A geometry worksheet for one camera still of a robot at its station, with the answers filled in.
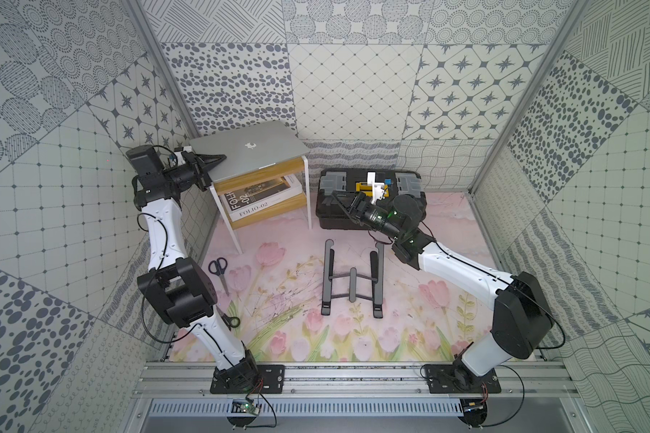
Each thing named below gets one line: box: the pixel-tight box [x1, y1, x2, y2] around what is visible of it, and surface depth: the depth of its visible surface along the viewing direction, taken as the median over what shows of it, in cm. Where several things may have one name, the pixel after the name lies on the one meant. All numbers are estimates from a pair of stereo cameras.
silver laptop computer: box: [188, 120, 311, 183], surface depth 80 cm
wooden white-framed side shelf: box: [209, 155, 313, 255], surface depth 85 cm
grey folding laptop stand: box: [321, 238, 385, 319], surface depth 90 cm
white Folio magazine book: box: [222, 175, 304, 222], surface depth 95 cm
